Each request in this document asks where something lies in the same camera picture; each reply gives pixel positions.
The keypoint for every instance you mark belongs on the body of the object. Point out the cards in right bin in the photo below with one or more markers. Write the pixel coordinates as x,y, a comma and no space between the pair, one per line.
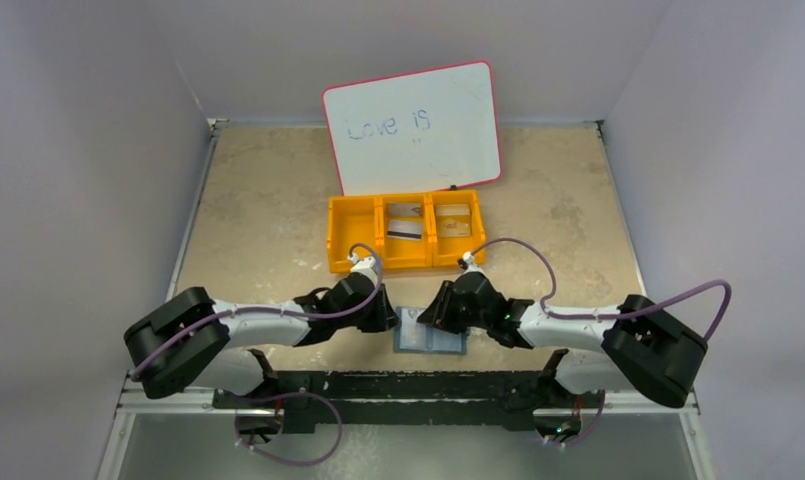
453,220

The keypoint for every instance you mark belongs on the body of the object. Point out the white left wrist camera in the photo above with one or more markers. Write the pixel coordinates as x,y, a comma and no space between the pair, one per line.
369,266

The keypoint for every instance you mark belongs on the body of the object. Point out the white VIP card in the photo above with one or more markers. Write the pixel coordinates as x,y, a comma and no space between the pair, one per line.
405,229

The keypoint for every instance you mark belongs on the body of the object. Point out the grey credit card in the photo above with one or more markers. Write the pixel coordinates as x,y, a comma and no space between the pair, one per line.
404,210

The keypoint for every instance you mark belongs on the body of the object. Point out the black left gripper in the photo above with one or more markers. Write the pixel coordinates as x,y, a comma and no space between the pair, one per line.
382,311

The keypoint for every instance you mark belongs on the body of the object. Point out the blue leather card holder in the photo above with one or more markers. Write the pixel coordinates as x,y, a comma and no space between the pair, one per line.
410,336

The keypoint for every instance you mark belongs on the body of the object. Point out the yellow middle bin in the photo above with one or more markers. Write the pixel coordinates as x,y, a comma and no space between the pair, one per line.
401,254

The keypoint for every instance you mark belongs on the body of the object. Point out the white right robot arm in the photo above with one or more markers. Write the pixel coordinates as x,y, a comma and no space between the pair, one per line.
645,348

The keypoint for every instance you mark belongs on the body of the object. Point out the yellow right bin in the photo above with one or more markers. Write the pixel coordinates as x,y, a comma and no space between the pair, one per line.
446,251

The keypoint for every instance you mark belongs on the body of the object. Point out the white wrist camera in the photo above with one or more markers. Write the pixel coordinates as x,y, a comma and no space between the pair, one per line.
369,266
468,264

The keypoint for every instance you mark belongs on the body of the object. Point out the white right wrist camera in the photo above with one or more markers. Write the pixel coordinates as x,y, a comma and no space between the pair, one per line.
468,264

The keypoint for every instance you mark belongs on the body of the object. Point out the pink framed whiteboard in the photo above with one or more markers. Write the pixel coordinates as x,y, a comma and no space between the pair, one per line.
421,131

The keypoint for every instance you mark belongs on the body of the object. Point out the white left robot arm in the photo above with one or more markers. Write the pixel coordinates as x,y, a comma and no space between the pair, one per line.
193,339

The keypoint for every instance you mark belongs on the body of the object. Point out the yellow bin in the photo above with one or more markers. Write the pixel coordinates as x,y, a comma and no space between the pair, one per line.
351,219
446,251
401,254

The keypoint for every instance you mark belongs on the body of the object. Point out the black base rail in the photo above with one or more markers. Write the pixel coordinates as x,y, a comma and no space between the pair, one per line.
512,400

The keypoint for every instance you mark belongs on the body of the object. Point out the yellow left bin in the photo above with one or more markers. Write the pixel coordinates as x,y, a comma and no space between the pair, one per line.
351,219

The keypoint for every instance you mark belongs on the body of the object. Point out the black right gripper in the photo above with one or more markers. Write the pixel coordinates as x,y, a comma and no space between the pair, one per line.
441,307

